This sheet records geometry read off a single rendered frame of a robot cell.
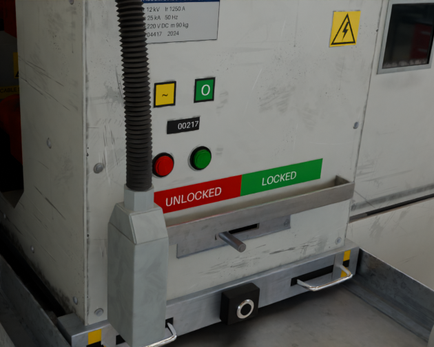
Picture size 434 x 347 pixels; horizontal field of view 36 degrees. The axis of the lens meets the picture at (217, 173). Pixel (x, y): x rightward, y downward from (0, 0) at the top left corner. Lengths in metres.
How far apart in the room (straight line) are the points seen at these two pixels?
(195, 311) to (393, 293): 0.36
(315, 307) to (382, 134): 0.54
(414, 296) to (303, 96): 0.39
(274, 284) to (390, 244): 0.70
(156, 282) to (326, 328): 0.39
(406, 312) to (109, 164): 0.59
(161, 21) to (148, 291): 0.32
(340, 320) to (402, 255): 0.70
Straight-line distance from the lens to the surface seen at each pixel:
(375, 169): 1.57
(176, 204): 0.90
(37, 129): 0.95
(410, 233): 1.78
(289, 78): 0.96
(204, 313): 1.01
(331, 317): 1.13
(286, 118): 0.97
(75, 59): 0.80
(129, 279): 0.78
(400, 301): 1.17
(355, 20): 1.02
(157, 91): 0.83
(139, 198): 0.76
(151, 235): 0.76
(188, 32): 0.84
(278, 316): 1.10
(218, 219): 0.90
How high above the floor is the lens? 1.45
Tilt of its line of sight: 22 degrees down
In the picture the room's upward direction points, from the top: 4 degrees clockwise
